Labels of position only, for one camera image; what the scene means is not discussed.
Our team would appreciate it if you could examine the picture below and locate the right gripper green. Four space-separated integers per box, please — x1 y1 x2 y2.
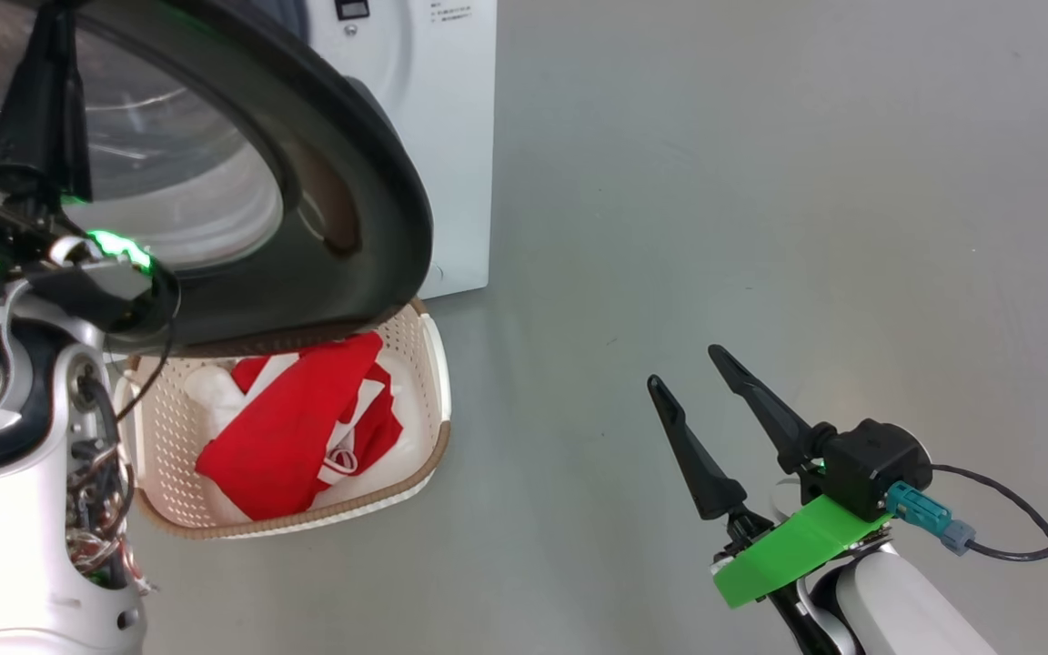
647 344 893 609

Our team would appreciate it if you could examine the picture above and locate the dark round glass washer door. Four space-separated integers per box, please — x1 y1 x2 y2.
0 0 434 358

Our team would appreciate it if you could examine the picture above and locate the red and white garment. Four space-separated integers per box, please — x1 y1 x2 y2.
186 332 388 521

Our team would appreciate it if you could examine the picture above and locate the cream laundry basket brown rim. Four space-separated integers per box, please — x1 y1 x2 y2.
115 300 452 539

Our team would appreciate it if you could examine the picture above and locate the white front-load washing machine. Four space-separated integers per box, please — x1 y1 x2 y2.
283 0 498 301

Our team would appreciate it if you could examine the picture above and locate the teal right camera connector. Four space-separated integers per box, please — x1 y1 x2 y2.
886 482 978 556

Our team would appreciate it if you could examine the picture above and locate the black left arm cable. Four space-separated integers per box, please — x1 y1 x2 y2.
106 273 181 424

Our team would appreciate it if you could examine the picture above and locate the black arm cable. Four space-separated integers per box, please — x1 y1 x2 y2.
106 273 181 424
929 464 1048 655

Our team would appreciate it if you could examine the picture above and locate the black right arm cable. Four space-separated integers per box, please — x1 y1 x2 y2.
929 464 1048 655

